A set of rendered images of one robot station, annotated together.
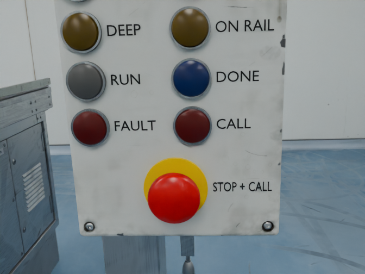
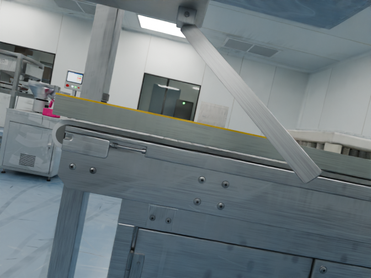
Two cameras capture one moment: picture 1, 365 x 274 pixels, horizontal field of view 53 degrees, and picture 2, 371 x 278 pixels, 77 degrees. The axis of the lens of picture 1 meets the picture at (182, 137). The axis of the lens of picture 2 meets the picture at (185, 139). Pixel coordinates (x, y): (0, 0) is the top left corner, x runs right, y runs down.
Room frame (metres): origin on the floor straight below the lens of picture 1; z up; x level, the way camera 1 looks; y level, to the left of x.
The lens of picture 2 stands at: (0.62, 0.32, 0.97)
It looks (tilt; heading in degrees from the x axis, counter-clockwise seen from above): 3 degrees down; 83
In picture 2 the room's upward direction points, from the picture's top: 12 degrees clockwise
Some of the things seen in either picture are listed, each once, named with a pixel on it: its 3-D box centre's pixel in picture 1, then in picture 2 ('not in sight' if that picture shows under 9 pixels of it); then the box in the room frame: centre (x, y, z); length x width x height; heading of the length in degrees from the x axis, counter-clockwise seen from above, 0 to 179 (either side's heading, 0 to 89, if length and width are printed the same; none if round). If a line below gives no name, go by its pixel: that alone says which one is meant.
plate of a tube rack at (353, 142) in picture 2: not in sight; (346, 144); (1.05, 0.82, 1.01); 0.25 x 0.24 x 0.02; 86
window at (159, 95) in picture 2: not in sight; (168, 102); (0.75, 5.97, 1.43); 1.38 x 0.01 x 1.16; 177
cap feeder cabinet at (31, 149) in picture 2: not in sight; (41, 143); (-0.77, 3.48, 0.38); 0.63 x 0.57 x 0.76; 177
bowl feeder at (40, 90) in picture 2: not in sight; (47, 99); (-0.81, 3.54, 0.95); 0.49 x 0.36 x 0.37; 177
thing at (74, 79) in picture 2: not in sight; (72, 95); (-0.56, 3.61, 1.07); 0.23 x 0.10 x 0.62; 177
